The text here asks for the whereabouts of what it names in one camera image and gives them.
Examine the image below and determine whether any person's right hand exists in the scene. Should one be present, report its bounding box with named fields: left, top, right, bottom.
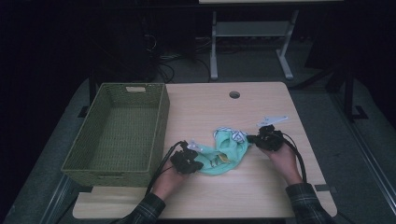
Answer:
left=261, top=141, right=304, bottom=187

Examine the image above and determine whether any right hand-held gripper black cable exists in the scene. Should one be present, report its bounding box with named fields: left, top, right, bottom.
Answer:
left=280, top=133, right=308, bottom=183

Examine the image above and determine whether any tangle of floor cables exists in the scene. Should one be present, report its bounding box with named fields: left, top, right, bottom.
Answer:
left=157, top=53, right=211, bottom=84

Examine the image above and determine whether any white metal stand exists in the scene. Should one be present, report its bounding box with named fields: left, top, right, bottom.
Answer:
left=209, top=8, right=300, bottom=81

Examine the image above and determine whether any green woven basket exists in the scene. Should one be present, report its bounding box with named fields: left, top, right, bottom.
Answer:
left=61, top=82, right=171, bottom=189

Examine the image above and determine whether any grey tape strip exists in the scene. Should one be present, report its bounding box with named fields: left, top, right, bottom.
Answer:
left=314, top=184, right=338, bottom=194

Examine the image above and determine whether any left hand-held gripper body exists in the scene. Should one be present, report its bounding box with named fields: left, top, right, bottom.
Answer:
left=169, top=139, right=205, bottom=175

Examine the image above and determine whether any hand-held gripper black cable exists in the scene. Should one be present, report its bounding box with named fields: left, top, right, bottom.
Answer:
left=280, top=133, right=308, bottom=183
left=145, top=140, right=187, bottom=197

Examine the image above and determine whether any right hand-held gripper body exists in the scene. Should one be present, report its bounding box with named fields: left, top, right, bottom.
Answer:
left=255, top=115, right=289, bottom=152

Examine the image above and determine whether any metal floor rail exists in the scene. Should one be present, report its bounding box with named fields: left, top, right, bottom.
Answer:
left=39, top=174, right=79, bottom=224
left=330, top=92, right=396, bottom=217

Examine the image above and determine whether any black metal stand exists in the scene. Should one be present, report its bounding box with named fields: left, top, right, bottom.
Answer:
left=341, top=64, right=370, bottom=123

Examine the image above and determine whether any person's left hand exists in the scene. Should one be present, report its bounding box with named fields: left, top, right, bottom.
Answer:
left=151, top=163, right=189, bottom=202

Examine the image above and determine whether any left hand-held gripper black cable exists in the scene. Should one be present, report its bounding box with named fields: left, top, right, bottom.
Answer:
left=145, top=140, right=187, bottom=197

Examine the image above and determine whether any mint green striped garment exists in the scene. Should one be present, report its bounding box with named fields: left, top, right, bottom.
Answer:
left=194, top=126, right=251, bottom=175

